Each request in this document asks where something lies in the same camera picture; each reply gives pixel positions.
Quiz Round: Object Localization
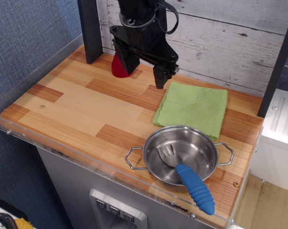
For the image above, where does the silver dispenser button panel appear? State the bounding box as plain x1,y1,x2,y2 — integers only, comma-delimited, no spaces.
89,188,148,229

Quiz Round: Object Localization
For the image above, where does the clear acrylic table guard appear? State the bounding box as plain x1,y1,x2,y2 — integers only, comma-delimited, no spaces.
0,46,263,229

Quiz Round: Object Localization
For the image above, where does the yellow object bottom left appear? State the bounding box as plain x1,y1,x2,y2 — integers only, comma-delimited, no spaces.
14,218,34,229

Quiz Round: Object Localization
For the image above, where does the stainless steel pot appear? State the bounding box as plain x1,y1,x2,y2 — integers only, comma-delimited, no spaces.
125,125,235,186

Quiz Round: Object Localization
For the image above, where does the green folded cloth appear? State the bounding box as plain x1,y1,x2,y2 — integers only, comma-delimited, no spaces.
153,82,228,140

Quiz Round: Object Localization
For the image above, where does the white toy sink counter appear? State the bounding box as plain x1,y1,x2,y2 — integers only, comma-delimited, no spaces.
250,89,288,190

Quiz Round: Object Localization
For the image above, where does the dark grey post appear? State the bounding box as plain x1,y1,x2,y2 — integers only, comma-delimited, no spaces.
257,0,288,118
77,0,103,64

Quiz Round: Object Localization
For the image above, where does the blue handled metal fork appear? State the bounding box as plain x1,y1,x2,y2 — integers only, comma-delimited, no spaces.
157,145,215,216

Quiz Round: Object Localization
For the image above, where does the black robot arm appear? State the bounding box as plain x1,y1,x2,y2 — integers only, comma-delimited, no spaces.
110,0,179,89

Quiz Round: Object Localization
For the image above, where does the grey toy cabinet front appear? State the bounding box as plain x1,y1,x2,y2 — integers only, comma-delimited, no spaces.
38,148,209,229

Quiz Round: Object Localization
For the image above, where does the black braided cable sleeve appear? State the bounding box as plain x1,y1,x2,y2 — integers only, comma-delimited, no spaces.
0,212,18,229

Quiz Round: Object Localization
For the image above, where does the dark grey right post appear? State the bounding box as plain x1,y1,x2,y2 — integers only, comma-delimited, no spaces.
257,0,288,118

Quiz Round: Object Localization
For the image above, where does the red toy strawberry food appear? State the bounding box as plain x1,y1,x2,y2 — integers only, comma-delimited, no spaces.
111,54,129,78

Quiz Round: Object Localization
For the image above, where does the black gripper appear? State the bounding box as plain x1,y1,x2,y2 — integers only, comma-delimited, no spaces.
110,24,179,89

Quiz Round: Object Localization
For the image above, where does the dark grey left post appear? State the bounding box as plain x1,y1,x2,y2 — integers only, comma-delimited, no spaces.
77,0,103,64

